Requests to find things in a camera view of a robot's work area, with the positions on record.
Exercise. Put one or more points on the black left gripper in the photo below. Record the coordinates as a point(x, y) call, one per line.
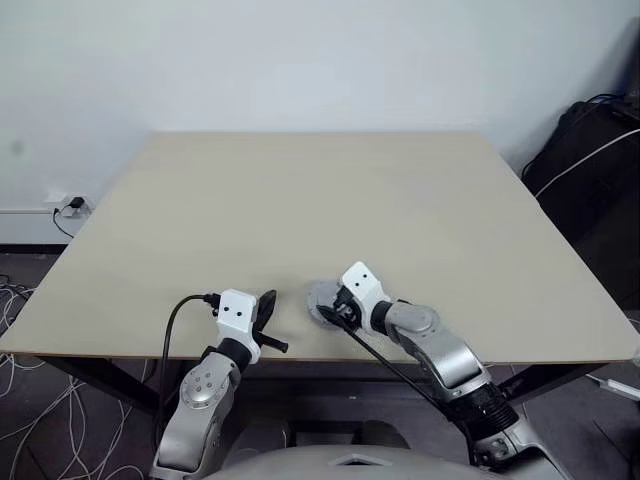
point(258, 332)

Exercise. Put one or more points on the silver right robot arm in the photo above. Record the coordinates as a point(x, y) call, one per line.
point(450, 355)

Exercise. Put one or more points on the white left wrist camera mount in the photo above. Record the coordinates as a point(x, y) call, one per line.
point(235, 310)

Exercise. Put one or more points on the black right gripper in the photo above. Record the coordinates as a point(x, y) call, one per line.
point(347, 310)

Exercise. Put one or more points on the large black bag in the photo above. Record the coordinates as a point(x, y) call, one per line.
point(590, 200)

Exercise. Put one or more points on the white wall power outlet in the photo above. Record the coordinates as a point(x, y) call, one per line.
point(60, 197)

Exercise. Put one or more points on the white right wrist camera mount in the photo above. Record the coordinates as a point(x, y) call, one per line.
point(362, 285)

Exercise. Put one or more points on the grey robot torso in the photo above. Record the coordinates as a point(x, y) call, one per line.
point(340, 465)

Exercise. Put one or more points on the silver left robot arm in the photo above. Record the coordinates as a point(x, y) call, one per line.
point(200, 390)

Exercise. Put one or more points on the dark computer monitor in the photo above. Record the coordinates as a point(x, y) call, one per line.
point(634, 60)

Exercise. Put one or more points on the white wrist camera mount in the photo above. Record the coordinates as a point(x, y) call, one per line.
point(235, 310)
point(362, 285)

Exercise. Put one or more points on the black table frame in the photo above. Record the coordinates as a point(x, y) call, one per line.
point(100, 380)

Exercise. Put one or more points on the grey ribbed motor lid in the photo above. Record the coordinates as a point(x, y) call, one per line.
point(320, 295)

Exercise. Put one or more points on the white floor object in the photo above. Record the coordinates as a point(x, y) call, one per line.
point(617, 386)

